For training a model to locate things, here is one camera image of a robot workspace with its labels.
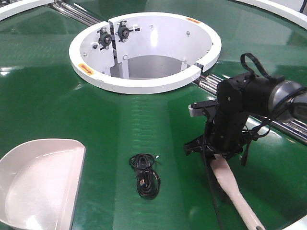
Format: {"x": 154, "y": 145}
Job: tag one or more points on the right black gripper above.
{"x": 222, "y": 135}

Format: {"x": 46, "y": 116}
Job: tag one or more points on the beige hand broom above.
{"x": 228, "y": 183}

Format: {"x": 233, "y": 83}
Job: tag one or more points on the beige plastic dustpan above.
{"x": 39, "y": 183}

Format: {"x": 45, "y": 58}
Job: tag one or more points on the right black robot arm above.
{"x": 244, "y": 104}

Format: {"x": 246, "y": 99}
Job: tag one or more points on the green conveyor belt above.
{"x": 136, "y": 175}

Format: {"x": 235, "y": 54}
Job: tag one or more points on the right steel roller set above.
{"x": 295, "y": 129}

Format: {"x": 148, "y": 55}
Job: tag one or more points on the steel roller set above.
{"x": 295, "y": 129}
{"x": 75, "y": 12}

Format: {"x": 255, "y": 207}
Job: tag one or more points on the orange arrow sticker back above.
{"x": 193, "y": 20}

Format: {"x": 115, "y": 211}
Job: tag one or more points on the orange arrow sticker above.
{"x": 86, "y": 69}
{"x": 193, "y": 20}

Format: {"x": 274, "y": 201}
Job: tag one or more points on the orange arrow sticker front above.
{"x": 86, "y": 69}

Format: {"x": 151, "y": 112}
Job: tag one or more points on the white outer rim right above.
{"x": 280, "y": 10}

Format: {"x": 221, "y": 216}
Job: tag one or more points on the white rim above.
{"x": 21, "y": 6}
{"x": 280, "y": 10}

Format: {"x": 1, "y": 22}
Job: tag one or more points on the left steel roller set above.
{"x": 75, "y": 12}

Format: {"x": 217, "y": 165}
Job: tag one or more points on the white outer rim left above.
{"x": 21, "y": 6}

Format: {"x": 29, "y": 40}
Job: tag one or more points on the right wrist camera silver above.
{"x": 206, "y": 108}

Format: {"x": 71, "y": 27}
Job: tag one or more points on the right black bearing mount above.
{"x": 124, "y": 32}

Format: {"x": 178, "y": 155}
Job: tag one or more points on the black bearing mount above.
{"x": 105, "y": 39}
{"x": 124, "y": 32}

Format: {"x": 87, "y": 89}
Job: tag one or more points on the left black bearing mount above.
{"x": 105, "y": 39}

